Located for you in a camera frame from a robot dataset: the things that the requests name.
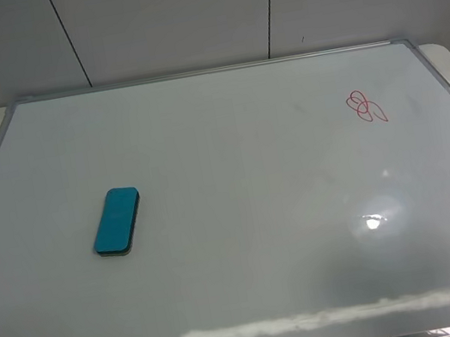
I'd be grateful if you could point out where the teal whiteboard eraser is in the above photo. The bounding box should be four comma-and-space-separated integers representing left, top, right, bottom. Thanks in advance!
93, 187, 140, 257

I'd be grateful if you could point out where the red marker scribble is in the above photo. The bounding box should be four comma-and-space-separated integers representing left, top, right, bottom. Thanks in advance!
346, 90, 388, 123

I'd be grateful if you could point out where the white whiteboard with aluminium frame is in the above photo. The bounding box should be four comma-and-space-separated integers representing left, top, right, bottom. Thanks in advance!
0, 40, 450, 337

